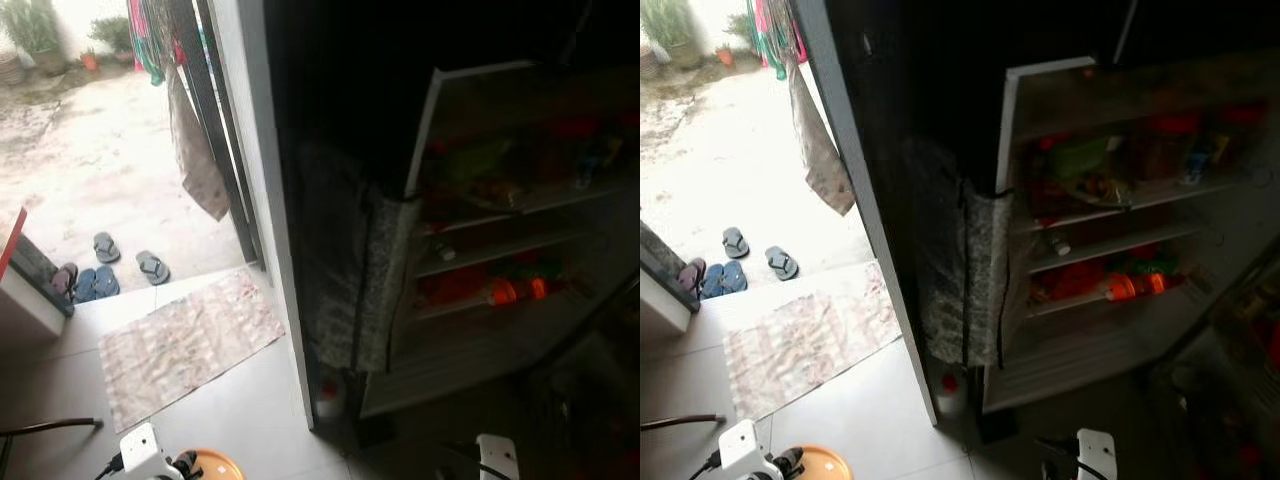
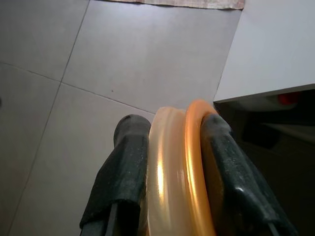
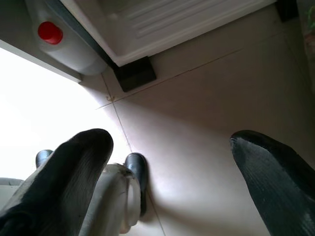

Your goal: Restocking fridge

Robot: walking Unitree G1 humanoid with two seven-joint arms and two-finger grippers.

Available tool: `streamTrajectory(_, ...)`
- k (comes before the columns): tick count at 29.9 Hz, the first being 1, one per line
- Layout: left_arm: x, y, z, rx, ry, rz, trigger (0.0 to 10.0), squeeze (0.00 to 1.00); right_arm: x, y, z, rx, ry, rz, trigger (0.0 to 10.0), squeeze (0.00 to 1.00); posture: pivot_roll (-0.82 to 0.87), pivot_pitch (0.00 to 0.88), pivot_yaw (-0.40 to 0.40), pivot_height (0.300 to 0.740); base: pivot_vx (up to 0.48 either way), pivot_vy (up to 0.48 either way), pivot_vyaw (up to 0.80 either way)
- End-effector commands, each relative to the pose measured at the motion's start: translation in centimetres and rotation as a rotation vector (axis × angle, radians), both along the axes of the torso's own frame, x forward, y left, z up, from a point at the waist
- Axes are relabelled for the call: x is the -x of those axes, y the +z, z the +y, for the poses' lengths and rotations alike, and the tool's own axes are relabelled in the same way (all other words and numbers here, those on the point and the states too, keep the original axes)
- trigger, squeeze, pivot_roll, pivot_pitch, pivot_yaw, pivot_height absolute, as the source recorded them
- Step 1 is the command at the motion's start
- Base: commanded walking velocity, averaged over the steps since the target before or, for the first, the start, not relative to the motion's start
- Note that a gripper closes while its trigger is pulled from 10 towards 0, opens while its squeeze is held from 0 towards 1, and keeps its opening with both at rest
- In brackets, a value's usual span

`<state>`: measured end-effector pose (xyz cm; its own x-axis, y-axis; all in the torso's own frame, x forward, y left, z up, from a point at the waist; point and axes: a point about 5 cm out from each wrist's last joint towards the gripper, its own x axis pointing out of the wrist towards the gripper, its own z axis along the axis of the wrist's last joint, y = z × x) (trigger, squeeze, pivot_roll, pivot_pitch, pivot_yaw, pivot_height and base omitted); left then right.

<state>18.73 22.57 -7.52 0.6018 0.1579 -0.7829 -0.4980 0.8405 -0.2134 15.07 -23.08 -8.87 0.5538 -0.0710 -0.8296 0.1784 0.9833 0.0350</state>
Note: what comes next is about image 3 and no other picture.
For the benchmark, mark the white jug red cap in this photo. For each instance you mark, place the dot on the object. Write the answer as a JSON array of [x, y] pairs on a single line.
[[73, 56]]

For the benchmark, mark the grey refrigerator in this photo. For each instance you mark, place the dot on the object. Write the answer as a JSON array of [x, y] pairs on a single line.
[[172, 24]]

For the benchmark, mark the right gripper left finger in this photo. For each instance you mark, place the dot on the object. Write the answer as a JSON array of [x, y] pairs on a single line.
[[61, 184]]

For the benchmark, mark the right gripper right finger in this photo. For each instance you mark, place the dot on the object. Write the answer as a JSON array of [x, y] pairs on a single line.
[[278, 184]]

